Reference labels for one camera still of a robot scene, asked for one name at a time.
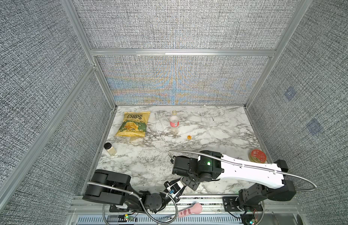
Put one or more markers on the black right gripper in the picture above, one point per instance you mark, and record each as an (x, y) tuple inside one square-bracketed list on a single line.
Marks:
[(192, 183)]

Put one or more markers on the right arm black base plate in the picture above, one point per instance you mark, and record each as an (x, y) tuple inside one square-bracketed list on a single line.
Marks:
[(231, 204)]

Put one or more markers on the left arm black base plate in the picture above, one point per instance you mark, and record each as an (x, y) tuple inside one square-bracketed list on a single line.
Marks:
[(119, 208)]

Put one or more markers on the clear bottle red label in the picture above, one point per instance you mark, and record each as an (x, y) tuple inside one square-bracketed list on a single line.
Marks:
[(174, 122)]

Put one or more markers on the small jar black lid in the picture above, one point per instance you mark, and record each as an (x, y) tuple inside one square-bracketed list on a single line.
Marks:
[(110, 149)]

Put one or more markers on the round gold tin red lid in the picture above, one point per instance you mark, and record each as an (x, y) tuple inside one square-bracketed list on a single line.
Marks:
[(257, 156)]

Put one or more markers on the yellow green chips bag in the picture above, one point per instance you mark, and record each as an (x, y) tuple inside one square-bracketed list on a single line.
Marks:
[(134, 124)]

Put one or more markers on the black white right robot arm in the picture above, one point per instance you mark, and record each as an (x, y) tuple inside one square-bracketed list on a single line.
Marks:
[(268, 179)]

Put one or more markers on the pink cat paw stick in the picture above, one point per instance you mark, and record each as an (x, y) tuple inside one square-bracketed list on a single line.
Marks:
[(195, 209)]

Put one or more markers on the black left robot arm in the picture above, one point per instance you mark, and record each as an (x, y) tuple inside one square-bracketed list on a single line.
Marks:
[(115, 189)]

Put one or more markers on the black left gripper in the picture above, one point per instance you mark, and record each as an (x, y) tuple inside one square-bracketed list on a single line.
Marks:
[(177, 195)]

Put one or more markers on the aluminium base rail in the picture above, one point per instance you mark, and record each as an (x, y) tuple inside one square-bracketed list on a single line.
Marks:
[(276, 213)]

